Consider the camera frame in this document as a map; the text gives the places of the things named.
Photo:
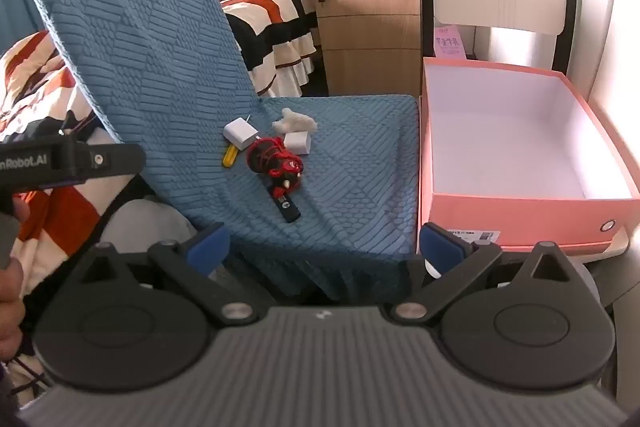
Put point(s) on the light grey cloth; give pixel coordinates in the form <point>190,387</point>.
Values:
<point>145,227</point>

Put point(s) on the white cube adapter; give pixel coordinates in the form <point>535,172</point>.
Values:
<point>298,143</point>

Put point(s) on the red and black toy figure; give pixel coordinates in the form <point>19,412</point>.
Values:
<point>277,162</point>

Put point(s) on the pink box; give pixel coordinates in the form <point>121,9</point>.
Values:
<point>450,43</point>

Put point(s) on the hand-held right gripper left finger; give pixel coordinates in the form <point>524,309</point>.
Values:
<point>209,249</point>

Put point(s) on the orange-rimmed white box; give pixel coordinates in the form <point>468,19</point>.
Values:
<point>500,217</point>

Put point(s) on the person's left hand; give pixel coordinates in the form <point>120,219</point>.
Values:
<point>11,307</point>

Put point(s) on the blue quilted cloth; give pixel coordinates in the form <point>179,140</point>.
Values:
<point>165,82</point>

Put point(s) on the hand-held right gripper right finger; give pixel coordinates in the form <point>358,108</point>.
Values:
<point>440,249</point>

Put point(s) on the wooden cabinet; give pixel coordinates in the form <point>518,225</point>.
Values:
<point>370,32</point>

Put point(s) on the striped bed cover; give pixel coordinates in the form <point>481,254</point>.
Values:
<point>270,7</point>

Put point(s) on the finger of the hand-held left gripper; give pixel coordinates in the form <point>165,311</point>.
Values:
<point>117,159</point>

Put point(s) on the black usb stick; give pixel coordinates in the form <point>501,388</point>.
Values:
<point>287,207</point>

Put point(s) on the white charger plug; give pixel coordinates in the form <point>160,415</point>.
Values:
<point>239,134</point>

